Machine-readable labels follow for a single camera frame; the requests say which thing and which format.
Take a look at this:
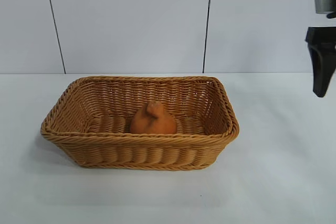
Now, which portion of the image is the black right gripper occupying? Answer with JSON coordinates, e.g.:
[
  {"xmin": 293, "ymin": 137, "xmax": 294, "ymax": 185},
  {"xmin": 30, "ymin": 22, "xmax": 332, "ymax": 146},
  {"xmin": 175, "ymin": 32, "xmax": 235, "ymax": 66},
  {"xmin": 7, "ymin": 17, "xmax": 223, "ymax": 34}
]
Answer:
[{"xmin": 304, "ymin": 26, "xmax": 336, "ymax": 98}]

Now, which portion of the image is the orange bumpy knobbed fruit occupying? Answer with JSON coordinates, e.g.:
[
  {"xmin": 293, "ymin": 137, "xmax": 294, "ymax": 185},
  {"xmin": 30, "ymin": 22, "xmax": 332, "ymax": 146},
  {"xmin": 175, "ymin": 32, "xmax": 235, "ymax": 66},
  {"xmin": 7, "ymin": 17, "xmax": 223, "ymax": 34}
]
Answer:
[{"xmin": 129, "ymin": 100, "xmax": 178, "ymax": 135}]

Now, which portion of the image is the brown woven wicker basket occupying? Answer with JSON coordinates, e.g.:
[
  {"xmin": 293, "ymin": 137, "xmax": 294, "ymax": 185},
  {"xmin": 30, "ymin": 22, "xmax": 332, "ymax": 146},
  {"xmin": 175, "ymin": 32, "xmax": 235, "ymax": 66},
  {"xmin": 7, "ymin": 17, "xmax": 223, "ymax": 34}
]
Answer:
[{"xmin": 40, "ymin": 76, "xmax": 240, "ymax": 172}]

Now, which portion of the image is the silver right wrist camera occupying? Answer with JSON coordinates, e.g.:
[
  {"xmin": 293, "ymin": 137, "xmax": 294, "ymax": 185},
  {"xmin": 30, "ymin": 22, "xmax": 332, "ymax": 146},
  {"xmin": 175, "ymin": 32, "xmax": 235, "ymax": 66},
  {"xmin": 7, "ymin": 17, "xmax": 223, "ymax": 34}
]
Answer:
[{"xmin": 314, "ymin": 0, "xmax": 336, "ymax": 15}]

